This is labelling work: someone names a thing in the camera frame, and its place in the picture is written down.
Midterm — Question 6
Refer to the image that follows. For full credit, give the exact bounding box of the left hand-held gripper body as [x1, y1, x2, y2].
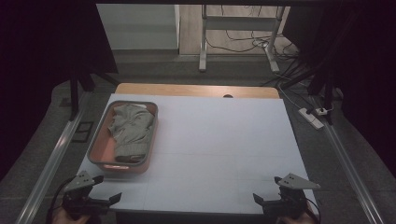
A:
[61, 170, 110, 220]

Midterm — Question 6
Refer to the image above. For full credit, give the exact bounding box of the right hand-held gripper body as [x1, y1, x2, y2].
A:
[262, 173, 321, 220]

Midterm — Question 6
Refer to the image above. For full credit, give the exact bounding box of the orange plastic basin grey rim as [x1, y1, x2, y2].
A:
[87, 100, 159, 175]

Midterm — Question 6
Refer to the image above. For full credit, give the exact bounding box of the grey knitted sweater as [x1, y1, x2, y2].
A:
[106, 103, 156, 164]

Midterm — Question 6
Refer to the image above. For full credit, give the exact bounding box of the person's right hand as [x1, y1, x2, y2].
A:
[279, 213, 321, 224]

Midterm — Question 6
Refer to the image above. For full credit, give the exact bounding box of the person's left hand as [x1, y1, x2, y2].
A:
[50, 206, 92, 224]

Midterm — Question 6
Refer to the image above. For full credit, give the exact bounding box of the black floor outlet cover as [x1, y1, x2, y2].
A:
[71, 120, 94, 144]

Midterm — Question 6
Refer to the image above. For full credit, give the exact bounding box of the white table cover sheet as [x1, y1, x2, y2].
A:
[78, 93, 321, 216]

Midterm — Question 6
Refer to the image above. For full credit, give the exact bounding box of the white power strip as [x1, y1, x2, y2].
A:
[298, 107, 325, 131]

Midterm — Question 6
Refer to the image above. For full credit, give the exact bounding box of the black stand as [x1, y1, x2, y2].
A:
[279, 62, 336, 126]
[68, 62, 120, 122]

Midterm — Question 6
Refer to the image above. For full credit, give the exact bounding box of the black curtain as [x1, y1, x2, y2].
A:
[0, 0, 119, 182]
[281, 0, 396, 178]

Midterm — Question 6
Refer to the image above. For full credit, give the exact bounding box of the white cabinet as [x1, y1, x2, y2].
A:
[96, 3, 181, 50]

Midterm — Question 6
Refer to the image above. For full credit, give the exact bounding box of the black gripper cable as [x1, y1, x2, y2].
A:
[46, 176, 78, 224]
[305, 198, 316, 217]

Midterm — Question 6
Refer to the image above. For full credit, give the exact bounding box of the aluminium rail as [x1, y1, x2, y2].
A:
[15, 92, 92, 224]
[311, 96, 387, 224]

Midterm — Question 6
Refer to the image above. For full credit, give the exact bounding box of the white power cable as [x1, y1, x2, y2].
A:
[277, 84, 304, 110]

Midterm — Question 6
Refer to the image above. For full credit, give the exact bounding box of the black floor cables tangle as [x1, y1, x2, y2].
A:
[205, 5, 301, 61]

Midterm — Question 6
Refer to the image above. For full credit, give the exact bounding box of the white metal desk frame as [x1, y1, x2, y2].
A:
[198, 4, 286, 74]

